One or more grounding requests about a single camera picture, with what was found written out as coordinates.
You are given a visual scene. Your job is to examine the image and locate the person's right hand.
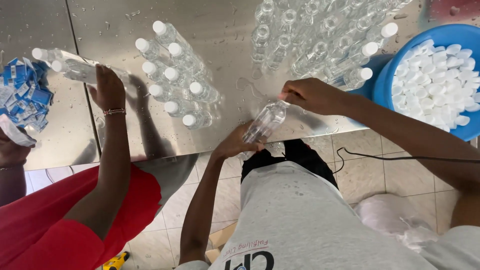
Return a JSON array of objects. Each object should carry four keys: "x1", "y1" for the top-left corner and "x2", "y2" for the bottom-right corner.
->
[{"x1": 279, "y1": 78, "x2": 352, "y2": 115}]

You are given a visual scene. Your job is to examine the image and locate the person's left hand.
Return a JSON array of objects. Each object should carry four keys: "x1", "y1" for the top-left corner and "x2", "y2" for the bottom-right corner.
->
[{"x1": 213, "y1": 121, "x2": 265, "y2": 160}]

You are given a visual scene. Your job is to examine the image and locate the clear plastic bottle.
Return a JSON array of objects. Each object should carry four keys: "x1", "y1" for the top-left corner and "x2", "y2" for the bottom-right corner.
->
[{"x1": 243, "y1": 99, "x2": 291, "y2": 145}]

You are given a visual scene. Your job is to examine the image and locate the group of uncapped empty bottles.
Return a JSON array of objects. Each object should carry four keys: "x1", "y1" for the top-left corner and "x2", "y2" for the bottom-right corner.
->
[{"x1": 250, "y1": 0, "x2": 414, "y2": 82}]

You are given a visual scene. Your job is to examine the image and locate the person's black shorts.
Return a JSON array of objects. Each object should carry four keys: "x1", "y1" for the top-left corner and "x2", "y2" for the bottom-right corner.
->
[{"x1": 240, "y1": 138, "x2": 339, "y2": 190}]

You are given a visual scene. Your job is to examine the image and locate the white-capped clear water bottle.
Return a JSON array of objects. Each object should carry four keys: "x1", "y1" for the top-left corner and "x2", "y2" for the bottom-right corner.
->
[
  {"x1": 31, "y1": 47, "x2": 99, "y2": 69},
  {"x1": 330, "y1": 41, "x2": 380, "y2": 72},
  {"x1": 342, "y1": 67, "x2": 374, "y2": 91},
  {"x1": 51, "y1": 59, "x2": 129, "y2": 86},
  {"x1": 365, "y1": 22, "x2": 399, "y2": 45}
]

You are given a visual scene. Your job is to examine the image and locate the cluster of sealed water bottles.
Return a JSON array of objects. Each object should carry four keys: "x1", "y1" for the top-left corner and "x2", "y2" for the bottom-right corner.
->
[{"x1": 135, "y1": 20, "x2": 220, "y2": 131}]

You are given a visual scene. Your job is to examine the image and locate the person's grey shirt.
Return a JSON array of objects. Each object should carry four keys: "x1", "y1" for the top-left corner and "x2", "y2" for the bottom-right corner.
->
[{"x1": 175, "y1": 160, "x2": 480, "y2": 270}]

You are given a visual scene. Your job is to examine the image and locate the heap of white bottle caps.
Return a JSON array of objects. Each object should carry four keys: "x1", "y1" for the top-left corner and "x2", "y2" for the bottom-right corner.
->
[{"x1": 391, "y1": 39, "x2": 480, "y2": 133}]

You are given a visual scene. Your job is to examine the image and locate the blue plastic basin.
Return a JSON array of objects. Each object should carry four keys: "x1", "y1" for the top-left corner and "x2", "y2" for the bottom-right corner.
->
[{"x1": 373, "y1": 24, "x2": 480, "y2": 142}]

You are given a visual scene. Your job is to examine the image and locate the cardboard box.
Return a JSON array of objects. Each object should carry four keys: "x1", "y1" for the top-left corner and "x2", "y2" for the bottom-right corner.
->
[{"x1": 204, "y1": 221, "x2": 238, "y2": 264}]

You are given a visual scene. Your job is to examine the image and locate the white plastic bag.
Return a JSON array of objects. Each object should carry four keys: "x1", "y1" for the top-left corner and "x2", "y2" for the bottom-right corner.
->
[{"x1": 353, "y1": 193, "x2": 440, "y2": 253}]

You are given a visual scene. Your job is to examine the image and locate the yellow tool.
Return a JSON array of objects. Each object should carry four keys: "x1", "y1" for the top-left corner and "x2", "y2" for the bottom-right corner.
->
[{"x1": 101, "y1": 251, "x2": 131, "y2": 270}]

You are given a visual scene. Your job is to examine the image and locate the pile of blue labels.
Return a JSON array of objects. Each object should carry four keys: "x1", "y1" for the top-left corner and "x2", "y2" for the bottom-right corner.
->
[{"x1": 0, "y1": 57, "x2": 54, "y2": 133}]

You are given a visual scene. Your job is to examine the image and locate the clear plastic wrapper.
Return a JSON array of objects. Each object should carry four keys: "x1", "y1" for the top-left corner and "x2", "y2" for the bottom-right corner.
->
[{"x1": 0, "y1": 113, "x2": 37, "y2": 148}]

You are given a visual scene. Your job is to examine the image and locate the black cable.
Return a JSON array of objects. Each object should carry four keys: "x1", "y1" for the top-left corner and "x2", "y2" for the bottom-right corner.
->
[{"x1": 331, "y1": 146, "x2": 480, "y2": 175}]

